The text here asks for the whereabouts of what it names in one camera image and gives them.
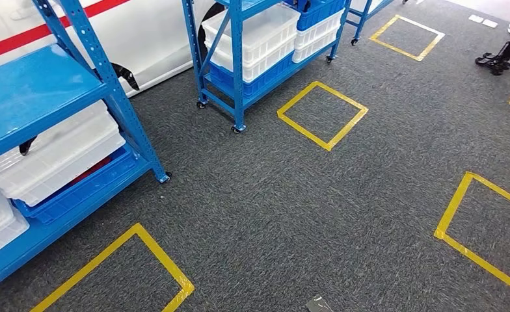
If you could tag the blue metal shelf rack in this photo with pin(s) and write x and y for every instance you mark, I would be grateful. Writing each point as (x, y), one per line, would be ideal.
(237, 64)
(362, 17)
(31, 86)

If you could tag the yellow floor tape square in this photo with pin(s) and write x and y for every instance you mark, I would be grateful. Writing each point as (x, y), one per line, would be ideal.
(298, 97)
(160, 254)

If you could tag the white car with red stripe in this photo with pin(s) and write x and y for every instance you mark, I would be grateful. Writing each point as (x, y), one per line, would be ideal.
(151, 43)

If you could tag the red item in bin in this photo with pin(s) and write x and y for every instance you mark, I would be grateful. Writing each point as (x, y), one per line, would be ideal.
(92, 170)

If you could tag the black wheeled base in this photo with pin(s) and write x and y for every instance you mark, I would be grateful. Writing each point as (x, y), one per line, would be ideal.
(494, 62)

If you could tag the white floor marker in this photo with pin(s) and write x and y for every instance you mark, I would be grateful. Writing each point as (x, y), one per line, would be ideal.
(490, 23)
(475, 18)

